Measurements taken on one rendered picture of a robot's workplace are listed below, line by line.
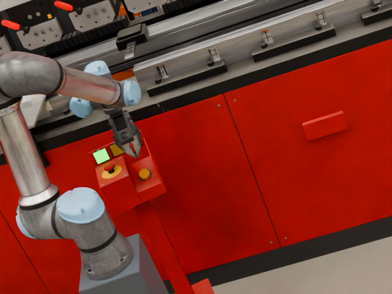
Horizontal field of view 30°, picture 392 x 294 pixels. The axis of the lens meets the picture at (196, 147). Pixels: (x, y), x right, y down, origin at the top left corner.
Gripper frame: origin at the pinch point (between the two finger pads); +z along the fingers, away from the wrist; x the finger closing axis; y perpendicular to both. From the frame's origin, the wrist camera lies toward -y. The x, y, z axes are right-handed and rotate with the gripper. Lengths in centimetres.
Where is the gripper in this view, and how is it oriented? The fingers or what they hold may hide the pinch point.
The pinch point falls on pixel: (136, 155)
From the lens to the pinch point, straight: 246.4
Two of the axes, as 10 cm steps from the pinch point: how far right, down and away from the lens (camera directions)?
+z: 3.2, 7.7, 5.5
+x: -9.1, 4.0, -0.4
